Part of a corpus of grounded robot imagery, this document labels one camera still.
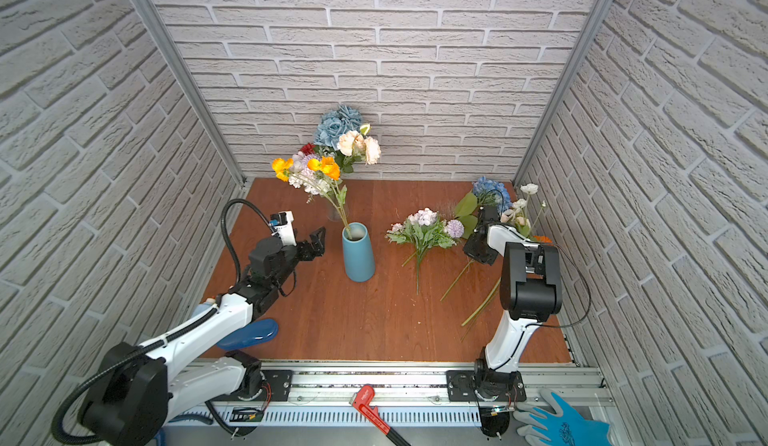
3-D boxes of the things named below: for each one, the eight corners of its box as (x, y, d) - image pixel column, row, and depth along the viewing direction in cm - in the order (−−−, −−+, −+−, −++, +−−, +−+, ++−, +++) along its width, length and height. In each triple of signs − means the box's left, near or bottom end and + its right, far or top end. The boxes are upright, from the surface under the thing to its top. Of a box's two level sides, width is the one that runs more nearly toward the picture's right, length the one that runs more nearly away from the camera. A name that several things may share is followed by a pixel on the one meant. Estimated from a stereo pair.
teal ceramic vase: (350, 284, 93) (342, 250, 77) (348, 260, 98) (340, 224, 82) (373, 280, 94) (370, 246, 78) (370, 256, 99) (366, 221, 83)
